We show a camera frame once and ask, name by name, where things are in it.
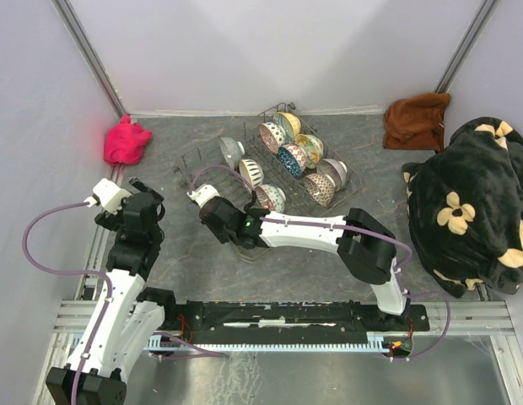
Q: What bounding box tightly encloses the red patterned green bowl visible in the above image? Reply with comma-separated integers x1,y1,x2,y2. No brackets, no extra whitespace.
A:
255,184,286,213

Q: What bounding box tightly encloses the wire dish rack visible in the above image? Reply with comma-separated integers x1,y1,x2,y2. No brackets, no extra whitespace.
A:
172,100,364,263

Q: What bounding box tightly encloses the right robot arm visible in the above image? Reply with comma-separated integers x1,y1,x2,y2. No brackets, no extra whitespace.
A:
188,185,412,330

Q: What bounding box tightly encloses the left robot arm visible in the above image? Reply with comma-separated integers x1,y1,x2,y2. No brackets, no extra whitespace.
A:
46,177,178,404

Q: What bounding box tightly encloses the black striped white bowl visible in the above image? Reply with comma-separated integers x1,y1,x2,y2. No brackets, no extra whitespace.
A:
239,159,264,188

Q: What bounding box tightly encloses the pink cloth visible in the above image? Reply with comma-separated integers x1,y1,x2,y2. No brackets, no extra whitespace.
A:
103,115,153,166

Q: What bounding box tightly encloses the grey blue bowl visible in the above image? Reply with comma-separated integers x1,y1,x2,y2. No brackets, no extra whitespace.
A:
218,137,245,170

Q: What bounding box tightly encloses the blue red patterned bowl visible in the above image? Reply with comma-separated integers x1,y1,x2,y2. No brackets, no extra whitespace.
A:
278,143,306,178

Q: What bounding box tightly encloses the red scale patterned bowl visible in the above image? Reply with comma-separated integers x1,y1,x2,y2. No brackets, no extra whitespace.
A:
304,173,336,207

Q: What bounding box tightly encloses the red dotted white bowl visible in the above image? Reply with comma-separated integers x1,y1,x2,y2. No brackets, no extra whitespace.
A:
258,122,286,154

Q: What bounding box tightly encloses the yellow green floral bowl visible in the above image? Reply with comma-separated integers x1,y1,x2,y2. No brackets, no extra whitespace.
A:
295,134,325,169

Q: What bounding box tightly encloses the yellow teal bowl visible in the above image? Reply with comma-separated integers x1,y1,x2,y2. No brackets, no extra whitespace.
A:
272,111,302,142

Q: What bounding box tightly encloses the grey purple bowl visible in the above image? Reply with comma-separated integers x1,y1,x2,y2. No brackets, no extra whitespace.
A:
316,158,348,192

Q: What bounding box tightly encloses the brown cloth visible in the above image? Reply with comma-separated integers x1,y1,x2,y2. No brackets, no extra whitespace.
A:
383,93,450,153

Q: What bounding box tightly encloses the black floral blanket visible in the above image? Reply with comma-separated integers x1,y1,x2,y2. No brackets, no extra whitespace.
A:
402,116,523,298

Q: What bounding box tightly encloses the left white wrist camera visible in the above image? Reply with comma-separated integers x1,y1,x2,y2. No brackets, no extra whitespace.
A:
84,178,132,214

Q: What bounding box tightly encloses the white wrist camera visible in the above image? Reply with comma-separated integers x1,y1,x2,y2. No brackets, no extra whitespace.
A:
187,184,220,208
84,178,132,214

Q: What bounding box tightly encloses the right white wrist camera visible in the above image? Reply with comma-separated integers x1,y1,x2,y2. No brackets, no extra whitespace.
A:
187,184,220,208

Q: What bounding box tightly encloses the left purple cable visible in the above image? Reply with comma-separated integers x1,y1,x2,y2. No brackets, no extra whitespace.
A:
23,201,227,405

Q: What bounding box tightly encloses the purple cable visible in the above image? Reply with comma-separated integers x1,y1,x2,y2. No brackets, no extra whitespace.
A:
188,164,452,363
23,201,227,405

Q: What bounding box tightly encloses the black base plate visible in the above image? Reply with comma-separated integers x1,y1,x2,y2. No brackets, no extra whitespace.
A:
157,301,430,344

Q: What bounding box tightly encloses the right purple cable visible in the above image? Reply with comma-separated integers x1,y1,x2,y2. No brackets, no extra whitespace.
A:
188,164,452,363

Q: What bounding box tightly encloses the blue cable duct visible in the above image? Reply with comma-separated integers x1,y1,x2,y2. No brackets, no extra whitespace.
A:
143,335,411,354

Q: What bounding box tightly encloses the aluminium frame rail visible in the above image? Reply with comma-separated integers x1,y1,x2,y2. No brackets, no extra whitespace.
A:
53,300,515,337

